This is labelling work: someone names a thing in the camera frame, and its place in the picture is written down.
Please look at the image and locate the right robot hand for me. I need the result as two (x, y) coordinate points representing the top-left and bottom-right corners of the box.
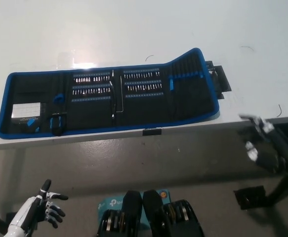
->
(238, 113), (284, 174)

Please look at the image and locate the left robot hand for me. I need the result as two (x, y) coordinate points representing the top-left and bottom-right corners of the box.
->
(7, 178), (69, 237)

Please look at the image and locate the blue-edged black toolkit roll case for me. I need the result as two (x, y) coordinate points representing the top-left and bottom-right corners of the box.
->
(0, 47), (233, 138)

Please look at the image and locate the teal tp-link box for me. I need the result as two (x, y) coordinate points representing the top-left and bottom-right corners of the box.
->
(98, 188), (170, 237)

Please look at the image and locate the blue and black clamp tool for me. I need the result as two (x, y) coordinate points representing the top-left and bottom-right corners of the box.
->
(47, 113), (68, 136)

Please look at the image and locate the white label card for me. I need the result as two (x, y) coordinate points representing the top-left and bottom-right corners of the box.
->
(11, 102), (41, 117)

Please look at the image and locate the black tape piece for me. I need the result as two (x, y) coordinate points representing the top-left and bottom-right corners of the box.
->
(142, 128), (163, 136)

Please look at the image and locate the empty blue bit strip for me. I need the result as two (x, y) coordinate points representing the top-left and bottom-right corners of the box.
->
(71, 97), (111, 102)
(124, 92), (164, 98)

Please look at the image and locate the blue strip with screwdriver bits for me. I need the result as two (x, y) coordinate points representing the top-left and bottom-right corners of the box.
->
(123, 81), (162, 91)
(73, 72), (111, 83)
(123, 69), (161, 79)
(72, 84), (111, 96)

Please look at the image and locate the flexible extension shaft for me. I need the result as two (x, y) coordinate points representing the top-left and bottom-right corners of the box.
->
(109, 79), (116, 121)

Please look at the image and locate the L-shaped metal rod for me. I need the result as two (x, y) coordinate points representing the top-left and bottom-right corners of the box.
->
(114, 75), (125, 114)

